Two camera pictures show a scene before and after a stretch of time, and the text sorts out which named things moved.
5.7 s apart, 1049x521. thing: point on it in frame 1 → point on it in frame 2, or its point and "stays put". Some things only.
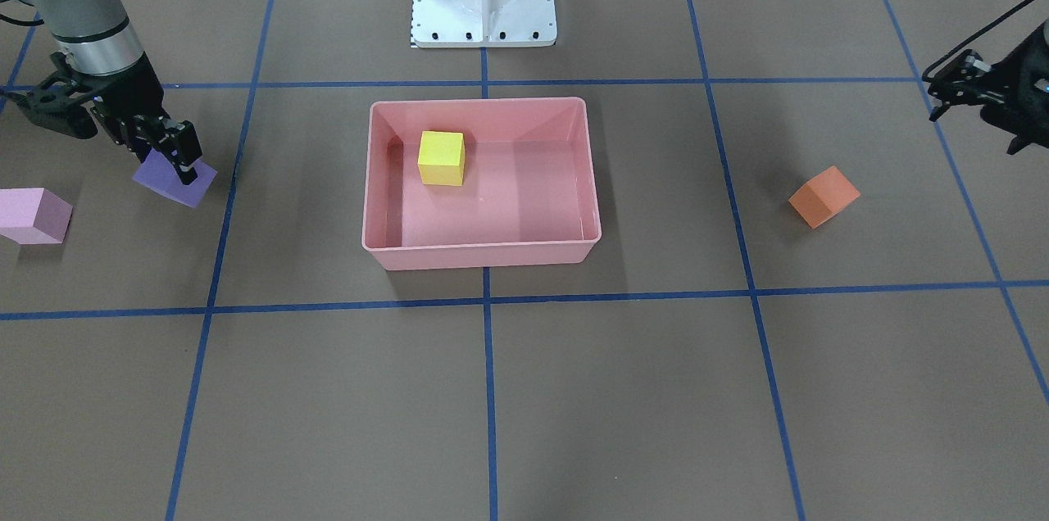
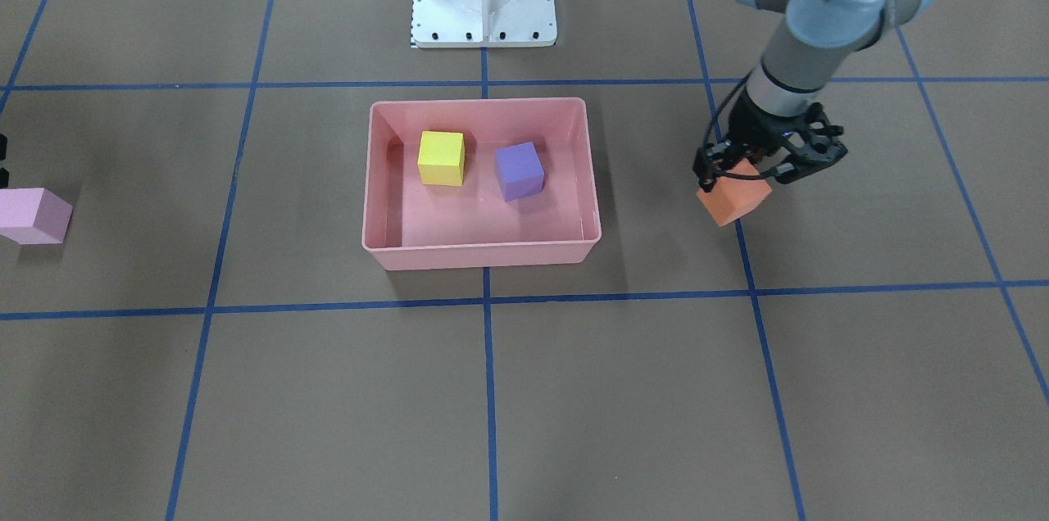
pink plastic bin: (529, 193) stays put
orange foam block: (822, 199) → (730, 198)
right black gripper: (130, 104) → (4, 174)
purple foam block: (158, 174) → (519, 170)
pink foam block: (34, 215) stays put
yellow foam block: (442, 158) stays put
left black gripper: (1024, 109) → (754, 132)
